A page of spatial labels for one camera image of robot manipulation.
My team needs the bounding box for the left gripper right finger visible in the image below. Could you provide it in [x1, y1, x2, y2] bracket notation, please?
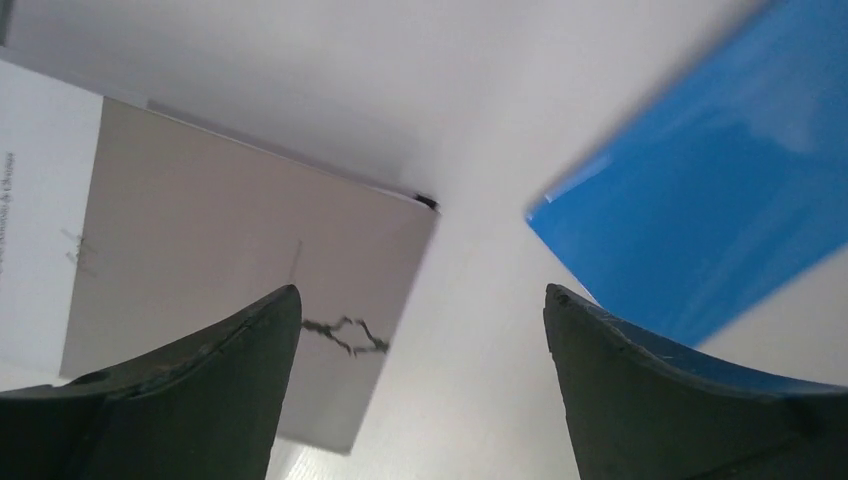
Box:
[543, 284, 847, 479]

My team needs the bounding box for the blue notebook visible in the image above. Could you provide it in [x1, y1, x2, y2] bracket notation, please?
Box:
[526, 1, 847, 346]

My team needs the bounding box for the grey and white book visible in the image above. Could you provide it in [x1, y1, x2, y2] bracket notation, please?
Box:
[1, 62, 438, 454]

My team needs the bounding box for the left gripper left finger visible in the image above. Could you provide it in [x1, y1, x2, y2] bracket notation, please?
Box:
[1, 285, 302, 479]

